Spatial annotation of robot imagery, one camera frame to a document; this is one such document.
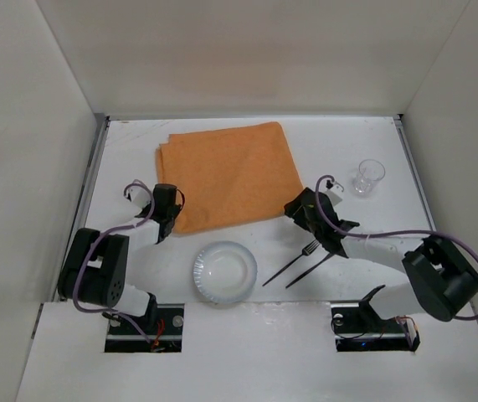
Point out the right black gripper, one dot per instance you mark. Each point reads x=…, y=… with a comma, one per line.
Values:
x=305, y=210

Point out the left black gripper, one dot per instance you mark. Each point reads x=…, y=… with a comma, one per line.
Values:
x=169, y=219

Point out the black fork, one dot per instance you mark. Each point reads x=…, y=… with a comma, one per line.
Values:
x=306, y=251

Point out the black knife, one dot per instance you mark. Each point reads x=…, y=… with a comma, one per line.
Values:
x=309, y=270

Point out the orange cloth napkin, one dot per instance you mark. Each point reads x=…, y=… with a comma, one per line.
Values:
x=230, y=176

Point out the clear plastic cup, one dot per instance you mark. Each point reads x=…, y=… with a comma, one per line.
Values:
x=370, y=173

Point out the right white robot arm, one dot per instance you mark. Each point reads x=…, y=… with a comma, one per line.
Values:
x=440, y=280

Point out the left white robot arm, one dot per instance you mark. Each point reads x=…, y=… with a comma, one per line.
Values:
x=94, y=272

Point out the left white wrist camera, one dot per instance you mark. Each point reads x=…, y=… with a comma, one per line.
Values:
x=138, y=195

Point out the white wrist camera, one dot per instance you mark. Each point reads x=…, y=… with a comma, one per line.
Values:
x=335, y=192
x=138, y=195

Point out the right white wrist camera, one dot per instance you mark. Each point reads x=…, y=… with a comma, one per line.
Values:
x=335, y=192

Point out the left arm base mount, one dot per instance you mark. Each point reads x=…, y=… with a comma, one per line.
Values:
x=162, y=331

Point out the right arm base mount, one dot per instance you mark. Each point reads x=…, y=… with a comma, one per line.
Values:
x=358, y=328

